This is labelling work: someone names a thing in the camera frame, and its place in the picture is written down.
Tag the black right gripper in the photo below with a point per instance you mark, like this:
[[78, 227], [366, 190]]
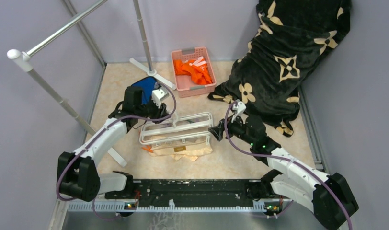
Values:
[[218, 131]]

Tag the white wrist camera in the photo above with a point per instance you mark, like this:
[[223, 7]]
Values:
[[238, 108], [158, 95]]

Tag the black floral blanket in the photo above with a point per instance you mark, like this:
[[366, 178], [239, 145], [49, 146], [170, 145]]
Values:
[[293, 38]]

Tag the orange garment in basket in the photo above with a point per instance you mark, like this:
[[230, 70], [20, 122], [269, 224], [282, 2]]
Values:
[[198, 72]]

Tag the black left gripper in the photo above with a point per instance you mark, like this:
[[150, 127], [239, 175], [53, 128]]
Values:
[[160, 113]]

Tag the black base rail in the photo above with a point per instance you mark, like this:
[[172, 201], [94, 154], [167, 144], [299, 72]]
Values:
[[207, 193]]

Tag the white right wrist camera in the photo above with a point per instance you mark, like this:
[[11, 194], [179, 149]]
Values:
[[238, 108]]

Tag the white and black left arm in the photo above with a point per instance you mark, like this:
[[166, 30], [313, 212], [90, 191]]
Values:
[[77, 175]]

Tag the pink plastic basket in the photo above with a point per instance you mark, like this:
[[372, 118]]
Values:
[[184, 85]]

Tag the blue folded cloth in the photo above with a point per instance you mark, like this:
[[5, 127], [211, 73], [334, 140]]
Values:
[[147, 84]]

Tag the cream boxer underwear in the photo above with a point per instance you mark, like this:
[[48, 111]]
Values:
[[191, 148]]

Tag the orange clothes peg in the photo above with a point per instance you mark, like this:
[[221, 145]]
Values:
[[148, 148]]

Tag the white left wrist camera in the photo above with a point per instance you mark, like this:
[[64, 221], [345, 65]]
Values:
[[158, 95]]

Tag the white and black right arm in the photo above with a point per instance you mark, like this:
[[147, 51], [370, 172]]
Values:
[[328, 197]]

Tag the white plastic clip hanger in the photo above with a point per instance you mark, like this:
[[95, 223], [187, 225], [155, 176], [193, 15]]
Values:
[[177, 128]]

